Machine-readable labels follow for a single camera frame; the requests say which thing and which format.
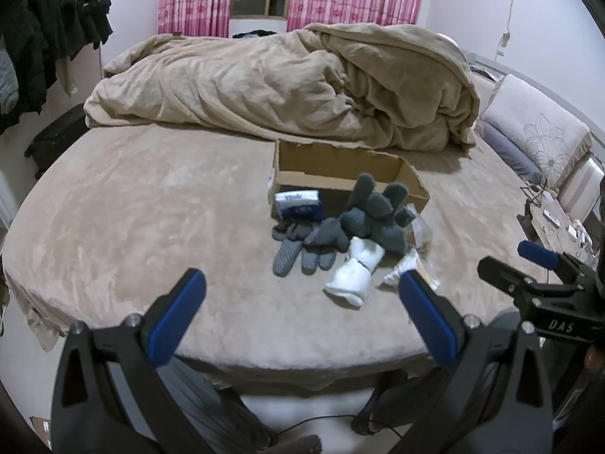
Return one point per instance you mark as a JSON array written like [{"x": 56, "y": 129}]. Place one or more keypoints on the dark suitcase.
[{"x": 56, "y": 142}]

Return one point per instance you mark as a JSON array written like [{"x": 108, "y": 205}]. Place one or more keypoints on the blue white tissue pack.
[{"x": 298, "y": 203}]

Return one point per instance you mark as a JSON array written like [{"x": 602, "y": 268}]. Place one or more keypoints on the flower print pillow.
[{"x": 534, "y": 118}]

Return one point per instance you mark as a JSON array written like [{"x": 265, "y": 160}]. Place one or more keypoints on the grey headboard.
[{"x": 501, "y": 67}]

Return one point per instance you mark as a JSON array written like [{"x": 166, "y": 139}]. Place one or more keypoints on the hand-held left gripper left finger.
[{"x": 177, "y": 317}]

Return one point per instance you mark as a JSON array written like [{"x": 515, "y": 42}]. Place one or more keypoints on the grey dotted glove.
[
  {"x": 286, "y": 255},
  {"x": 324, "y": 241}
]

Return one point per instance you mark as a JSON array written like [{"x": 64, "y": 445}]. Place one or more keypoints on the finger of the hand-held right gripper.
[
  {"x": 503, "y": 274},
  {"x": 539, "y": 254}
]

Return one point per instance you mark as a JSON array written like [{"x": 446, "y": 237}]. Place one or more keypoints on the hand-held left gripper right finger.
[{"x": 427, "y": 317}]

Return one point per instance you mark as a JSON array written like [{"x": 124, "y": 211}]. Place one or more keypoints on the grey blue pillow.
[{"x": 508, "y": 151}]

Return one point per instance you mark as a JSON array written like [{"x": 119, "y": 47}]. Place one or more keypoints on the round bed with beige sheet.
[{"x": 142, "y": 208}]

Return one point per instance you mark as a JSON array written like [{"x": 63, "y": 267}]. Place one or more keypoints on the beige fleece blanket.
[{"x": 236, "y": 85}]

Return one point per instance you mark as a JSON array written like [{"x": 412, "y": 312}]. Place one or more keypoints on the white sock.
[{"x": 354, "y": 274}]

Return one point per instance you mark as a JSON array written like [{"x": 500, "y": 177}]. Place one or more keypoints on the white wrapper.
[{"x": 401, "y": 267}]

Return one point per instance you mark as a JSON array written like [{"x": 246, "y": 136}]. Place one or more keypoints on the cluttered bedside table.
[{"x": 562, "y": 227}]

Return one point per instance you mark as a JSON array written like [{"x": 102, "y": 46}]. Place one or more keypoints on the cardboard box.
[{"x": 331, "y": 170}]

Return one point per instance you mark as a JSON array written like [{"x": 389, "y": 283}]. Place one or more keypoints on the striped cushion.
[{"x": 583, "y": 179}]

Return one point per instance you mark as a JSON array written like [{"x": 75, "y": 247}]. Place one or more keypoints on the hanging black clothes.
[{"x": 52, "y": 23}]

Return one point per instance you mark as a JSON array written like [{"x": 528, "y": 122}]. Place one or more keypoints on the grey quilted garment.
[{"x": 7, "y": 83}]

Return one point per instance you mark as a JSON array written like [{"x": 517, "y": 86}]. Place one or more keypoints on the clear plastic bag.
[{"x": 420, "y": 229}]

